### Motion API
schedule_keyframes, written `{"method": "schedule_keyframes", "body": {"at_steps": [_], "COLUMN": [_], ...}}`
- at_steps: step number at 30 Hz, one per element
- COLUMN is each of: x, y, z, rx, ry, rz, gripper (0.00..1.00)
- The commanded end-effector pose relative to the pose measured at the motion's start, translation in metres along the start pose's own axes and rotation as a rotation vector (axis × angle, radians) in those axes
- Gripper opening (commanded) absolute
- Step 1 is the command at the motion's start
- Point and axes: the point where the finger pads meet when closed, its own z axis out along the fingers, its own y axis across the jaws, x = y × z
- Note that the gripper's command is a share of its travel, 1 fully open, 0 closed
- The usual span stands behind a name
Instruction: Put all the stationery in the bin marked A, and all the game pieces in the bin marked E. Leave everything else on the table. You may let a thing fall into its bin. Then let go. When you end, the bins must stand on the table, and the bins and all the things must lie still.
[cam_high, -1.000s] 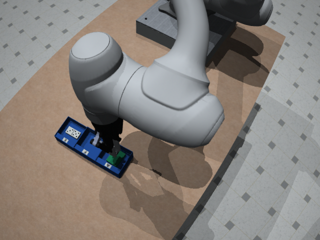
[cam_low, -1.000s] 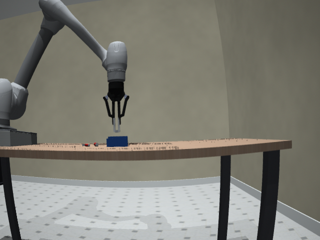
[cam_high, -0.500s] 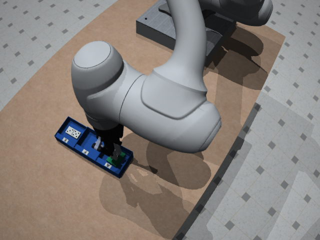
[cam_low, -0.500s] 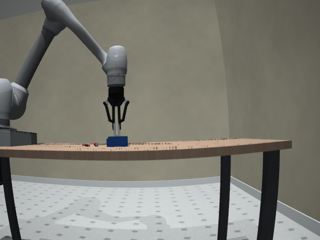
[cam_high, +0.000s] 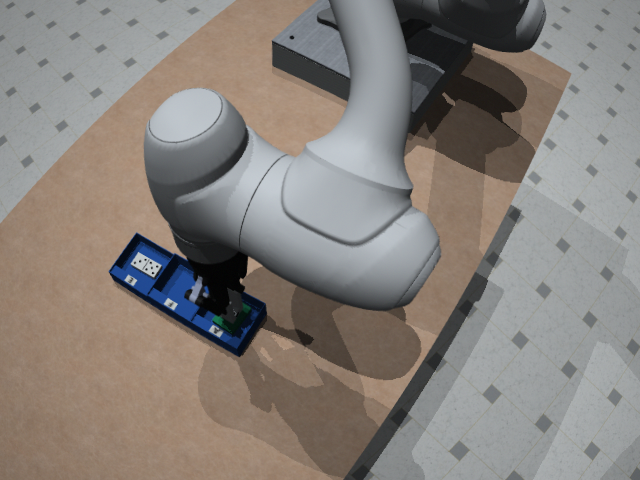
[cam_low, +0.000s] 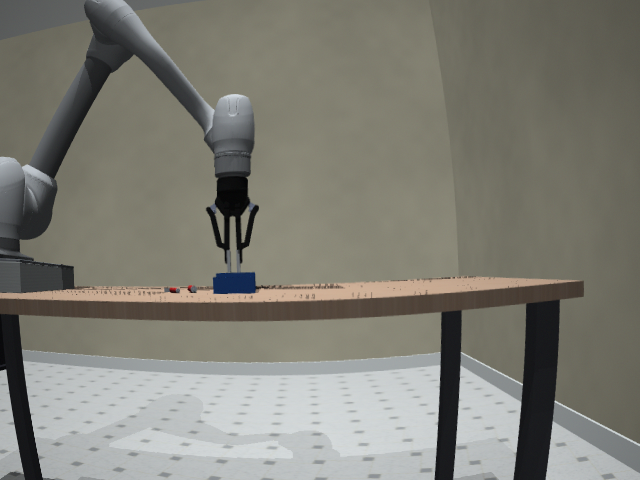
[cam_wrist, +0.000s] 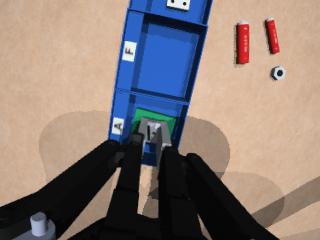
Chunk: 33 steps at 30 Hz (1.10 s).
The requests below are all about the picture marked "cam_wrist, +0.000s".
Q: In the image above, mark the grey hex nut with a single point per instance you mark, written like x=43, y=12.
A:
x=277, y=73

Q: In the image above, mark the blue rack of bins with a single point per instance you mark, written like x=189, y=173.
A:
x=165, y=49

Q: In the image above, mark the red battery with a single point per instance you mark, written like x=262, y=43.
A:
x=243, y=42
x=272, y=35

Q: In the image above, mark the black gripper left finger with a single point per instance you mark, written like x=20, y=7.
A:
x=61, y=201

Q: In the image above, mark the white domino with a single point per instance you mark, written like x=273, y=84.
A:
x=179, y=4

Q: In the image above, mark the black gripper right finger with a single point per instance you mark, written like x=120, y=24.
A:
x=224, y=217

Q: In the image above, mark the green square block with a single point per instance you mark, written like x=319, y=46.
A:
x=153, y=115

